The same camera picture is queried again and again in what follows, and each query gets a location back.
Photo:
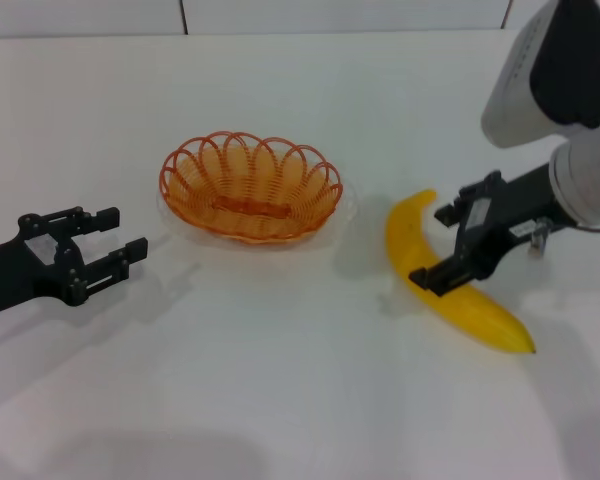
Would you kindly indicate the silver connector on right gripper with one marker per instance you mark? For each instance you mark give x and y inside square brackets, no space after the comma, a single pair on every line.
[537,237]

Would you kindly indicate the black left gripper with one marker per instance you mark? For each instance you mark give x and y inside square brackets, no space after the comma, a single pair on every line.
[25,270]

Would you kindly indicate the yellow banana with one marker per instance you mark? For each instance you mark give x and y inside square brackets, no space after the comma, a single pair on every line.
[410,235]

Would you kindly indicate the orange woven plastic basket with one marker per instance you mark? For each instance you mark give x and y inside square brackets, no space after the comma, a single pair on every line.
[252,200]

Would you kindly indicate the white and silver right arm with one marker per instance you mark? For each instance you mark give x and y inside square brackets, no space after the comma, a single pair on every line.
[555,75]

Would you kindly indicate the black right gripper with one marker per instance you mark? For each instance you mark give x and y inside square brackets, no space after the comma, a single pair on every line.
[510,215]

